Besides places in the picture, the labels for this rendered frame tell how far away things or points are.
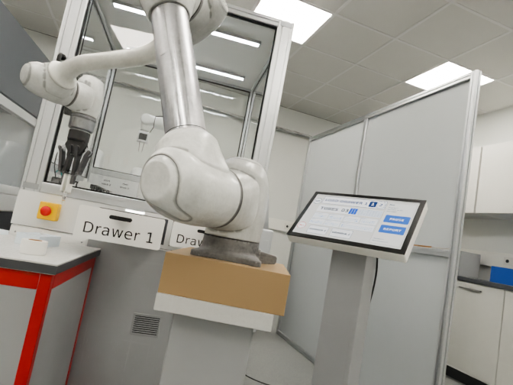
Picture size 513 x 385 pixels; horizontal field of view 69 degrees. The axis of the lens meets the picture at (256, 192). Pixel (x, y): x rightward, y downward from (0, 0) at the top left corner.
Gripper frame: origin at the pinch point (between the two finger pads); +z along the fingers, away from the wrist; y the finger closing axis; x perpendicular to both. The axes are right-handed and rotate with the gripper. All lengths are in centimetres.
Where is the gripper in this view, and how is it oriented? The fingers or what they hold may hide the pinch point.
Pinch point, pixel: (67, 183)
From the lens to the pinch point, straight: 155.6
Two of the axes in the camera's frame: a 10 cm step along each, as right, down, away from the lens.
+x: -0.7, -1.2, -9.9
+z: -1.9, 9.8, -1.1
